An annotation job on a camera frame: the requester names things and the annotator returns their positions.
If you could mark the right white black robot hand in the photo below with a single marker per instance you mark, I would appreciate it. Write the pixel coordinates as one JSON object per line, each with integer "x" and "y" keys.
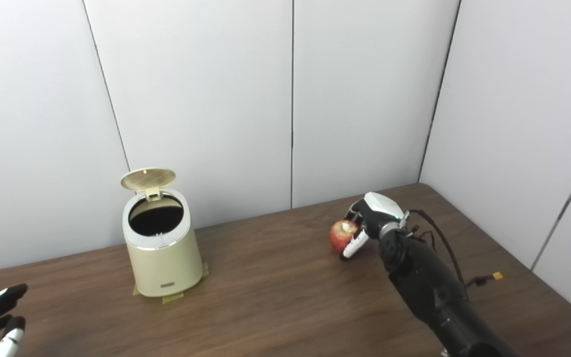
{"x": 382, "y": 210}

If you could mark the red apple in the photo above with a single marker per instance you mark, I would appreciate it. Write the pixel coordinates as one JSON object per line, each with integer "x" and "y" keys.
{"x": 341, "y": 237}

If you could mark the cream-colored bin body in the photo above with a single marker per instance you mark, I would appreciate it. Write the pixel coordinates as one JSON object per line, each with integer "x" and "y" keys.
{"x": 166, "y": 267}

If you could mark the cream round bin lid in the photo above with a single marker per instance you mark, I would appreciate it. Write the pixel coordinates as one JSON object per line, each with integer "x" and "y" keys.
{"x": 147, "y": 178}

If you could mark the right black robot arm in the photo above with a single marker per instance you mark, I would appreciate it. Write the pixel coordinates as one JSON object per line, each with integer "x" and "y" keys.
{"x": 429, "y": 287}

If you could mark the yellow tape piece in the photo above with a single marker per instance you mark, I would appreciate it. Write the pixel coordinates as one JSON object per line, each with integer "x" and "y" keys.
{"x": 205, "y": 270}
{"x": 172, "y": 298}
{"x": 136, "y": 291}

